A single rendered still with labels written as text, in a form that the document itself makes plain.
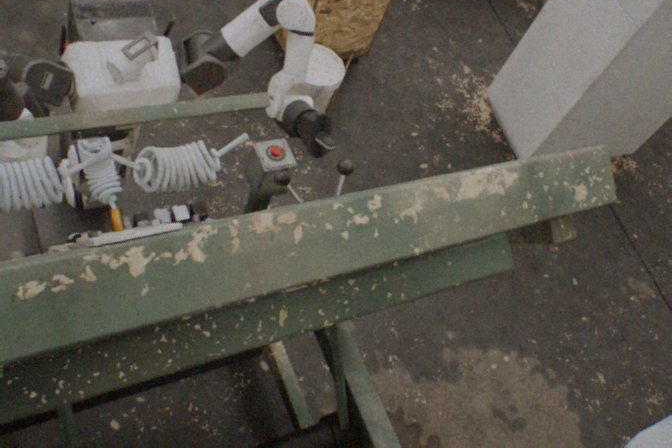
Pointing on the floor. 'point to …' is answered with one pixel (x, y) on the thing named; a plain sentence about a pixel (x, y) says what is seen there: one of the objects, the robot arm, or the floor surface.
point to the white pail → (321, 78)
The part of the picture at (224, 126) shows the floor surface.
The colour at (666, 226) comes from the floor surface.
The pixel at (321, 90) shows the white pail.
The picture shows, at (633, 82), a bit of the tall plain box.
